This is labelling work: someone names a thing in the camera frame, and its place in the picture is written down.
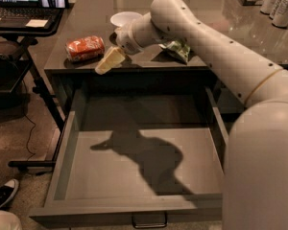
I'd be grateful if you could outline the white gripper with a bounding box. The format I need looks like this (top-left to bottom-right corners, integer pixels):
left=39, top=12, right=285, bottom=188
left=95, top=23, right=143, bottom=75

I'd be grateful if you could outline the orange soda can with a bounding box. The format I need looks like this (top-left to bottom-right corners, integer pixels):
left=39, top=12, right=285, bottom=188
left=65, top=35, right=105, bottom=62

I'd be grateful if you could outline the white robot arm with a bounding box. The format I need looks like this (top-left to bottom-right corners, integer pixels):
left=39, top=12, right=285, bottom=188
left=95, top=0, right=288, bottom=230

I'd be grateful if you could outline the open grey top drawer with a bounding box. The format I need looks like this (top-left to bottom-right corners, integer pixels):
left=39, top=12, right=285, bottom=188
left=30, top=88, right=228, bottom=230

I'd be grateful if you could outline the white can right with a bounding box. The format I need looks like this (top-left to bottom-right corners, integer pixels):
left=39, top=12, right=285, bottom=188
left=272, top=0, right=288, bottom=28

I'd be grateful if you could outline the white ceramic bowl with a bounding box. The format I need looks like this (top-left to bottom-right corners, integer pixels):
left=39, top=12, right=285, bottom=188
left=110, top=11, right=141, bottom=27

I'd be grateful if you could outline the green chip bag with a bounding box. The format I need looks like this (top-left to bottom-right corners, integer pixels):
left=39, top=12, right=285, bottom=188
left=160, top=40, right=190, bottom=64

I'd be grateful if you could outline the yellow sticky note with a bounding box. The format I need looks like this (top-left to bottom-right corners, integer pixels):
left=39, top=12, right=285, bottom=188
left=26, top=19, right=47, bottom=28

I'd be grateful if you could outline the black laptop stand cart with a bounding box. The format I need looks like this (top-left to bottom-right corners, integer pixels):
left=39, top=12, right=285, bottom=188
left=0, top=3, right=68, bottom=173

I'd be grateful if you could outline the black laptop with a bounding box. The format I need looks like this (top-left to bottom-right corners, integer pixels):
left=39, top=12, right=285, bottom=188
left=0, top=0, right=60, bottom=31

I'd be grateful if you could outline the black and white sneaker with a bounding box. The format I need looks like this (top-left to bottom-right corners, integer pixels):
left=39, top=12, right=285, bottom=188
left=0, top=179, right=19, bottom=209

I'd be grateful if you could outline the black cable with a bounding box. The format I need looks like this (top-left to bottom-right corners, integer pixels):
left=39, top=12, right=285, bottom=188
left=20, top=80, right=37, bottom=161

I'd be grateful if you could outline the metal drawer handle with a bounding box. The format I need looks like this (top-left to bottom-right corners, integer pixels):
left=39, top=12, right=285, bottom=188
left=132, top=212, right=168, bottom=229

